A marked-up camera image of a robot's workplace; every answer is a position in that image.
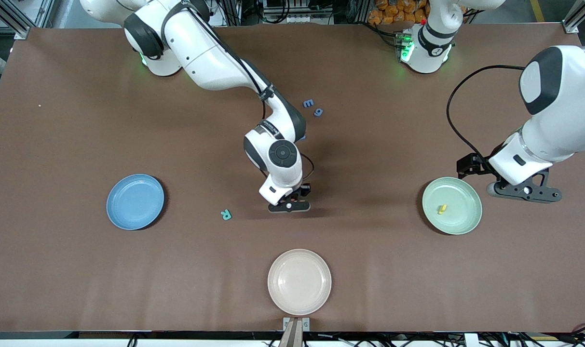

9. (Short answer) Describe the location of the green round plate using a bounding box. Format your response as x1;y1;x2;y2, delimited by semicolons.
422;177;483;236

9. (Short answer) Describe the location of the beige round plate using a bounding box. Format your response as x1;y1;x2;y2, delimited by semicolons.
267;249;332;317

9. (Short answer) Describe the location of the blue round plate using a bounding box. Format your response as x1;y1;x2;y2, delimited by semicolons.
106;173;165;231

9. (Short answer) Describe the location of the orange snack bag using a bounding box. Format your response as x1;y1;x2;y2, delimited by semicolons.
368;0;428;26

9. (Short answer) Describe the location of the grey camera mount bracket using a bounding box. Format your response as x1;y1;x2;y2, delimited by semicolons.
279;317;311;347

